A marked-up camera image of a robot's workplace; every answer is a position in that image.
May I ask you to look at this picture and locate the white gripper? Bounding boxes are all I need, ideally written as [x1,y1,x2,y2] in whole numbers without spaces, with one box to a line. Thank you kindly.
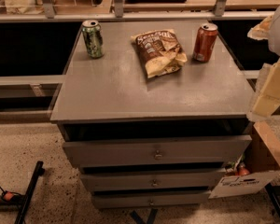
[247,6,280,118]

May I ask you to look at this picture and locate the red coke can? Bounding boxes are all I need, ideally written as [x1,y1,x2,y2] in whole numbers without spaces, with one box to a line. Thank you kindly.
[193,22,218,63]

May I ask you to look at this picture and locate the green soda can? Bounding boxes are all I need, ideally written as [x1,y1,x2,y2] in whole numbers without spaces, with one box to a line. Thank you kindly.
[82,20,104,59]

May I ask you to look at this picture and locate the top grey drawer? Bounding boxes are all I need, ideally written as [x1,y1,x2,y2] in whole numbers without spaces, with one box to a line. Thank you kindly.
[63,135,252,167]

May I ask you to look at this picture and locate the grey drawer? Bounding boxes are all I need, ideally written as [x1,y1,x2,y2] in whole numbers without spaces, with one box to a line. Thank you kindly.
[91,190,211,209]
[80,168,224,192]
[63,135,252,167]

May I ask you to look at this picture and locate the brown chip bag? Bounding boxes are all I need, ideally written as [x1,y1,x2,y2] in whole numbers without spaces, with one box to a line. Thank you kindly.
[131,29,188,78]

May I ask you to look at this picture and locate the cardboard box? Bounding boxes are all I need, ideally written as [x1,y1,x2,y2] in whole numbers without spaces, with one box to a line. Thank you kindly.
[210,121,280,199]

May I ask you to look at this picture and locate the orange bottle in box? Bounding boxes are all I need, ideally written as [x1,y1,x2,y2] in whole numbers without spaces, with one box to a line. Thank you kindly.
[237,162,250,175]

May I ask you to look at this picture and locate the grey drawer cabinet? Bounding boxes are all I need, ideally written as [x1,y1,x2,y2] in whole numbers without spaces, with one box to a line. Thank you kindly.
[50,21,253,196]

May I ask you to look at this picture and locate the middle grey drawer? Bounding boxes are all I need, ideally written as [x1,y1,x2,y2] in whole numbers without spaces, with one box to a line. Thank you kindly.
[80,168,224,192]

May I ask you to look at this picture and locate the bottom grey drawer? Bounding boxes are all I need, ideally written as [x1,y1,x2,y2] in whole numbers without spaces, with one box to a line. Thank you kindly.
[91,190,211,209]

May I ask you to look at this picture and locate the black stand leg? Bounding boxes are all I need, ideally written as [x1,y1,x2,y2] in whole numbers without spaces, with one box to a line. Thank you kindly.
[14,161,45,224]

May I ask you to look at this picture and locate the metal railing frame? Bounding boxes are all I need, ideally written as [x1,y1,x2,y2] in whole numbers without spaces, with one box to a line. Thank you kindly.
[0,0,280,22]

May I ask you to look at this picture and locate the orange cable clip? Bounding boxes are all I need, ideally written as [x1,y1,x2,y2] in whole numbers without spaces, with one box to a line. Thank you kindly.
[2,191,14,202]

